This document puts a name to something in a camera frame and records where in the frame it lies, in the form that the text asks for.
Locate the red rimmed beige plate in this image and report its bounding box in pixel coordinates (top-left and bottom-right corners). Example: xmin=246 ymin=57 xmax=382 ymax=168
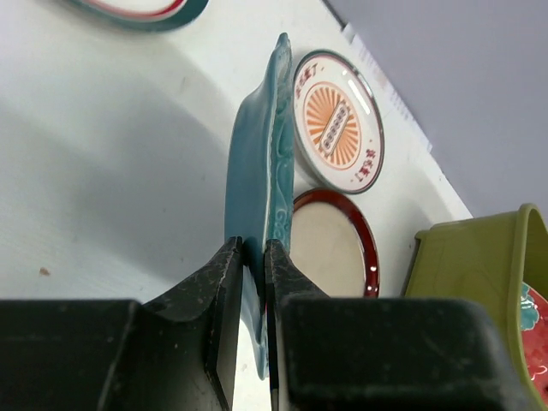
xmin=290 ymin=188 xmax=380 ymax=298

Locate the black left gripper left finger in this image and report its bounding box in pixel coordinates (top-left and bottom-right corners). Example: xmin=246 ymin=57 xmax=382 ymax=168
xmin=1 ymin=237 xmax=242 ymax=410

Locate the teal scalloped plate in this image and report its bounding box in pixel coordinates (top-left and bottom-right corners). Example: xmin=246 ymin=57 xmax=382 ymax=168
xmin=224 ymin=33 xmax=295 ymax=379

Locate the white green rimmed plate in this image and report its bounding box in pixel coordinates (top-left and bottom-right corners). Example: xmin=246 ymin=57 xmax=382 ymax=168
xmin=69 ymin=0 xmax=208 ymax=33

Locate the red teal flower plate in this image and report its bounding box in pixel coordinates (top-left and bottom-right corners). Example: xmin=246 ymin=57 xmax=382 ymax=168
xmin=520 ymin=283 xmax=547 ymax=404

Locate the olive green plastic bin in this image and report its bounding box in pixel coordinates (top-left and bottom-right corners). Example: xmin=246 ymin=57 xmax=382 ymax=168
xmin=404 ymin=204 xmax=547 ymax=409

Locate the white orange sunburst plate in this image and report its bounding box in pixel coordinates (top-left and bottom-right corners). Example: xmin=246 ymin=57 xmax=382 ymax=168
xmin=293 ymin=50 xmax=384 ymax=194

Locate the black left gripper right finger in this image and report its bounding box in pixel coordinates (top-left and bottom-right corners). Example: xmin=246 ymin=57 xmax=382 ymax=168
xmin=265 ymin=240 xmax=535 ymax=410

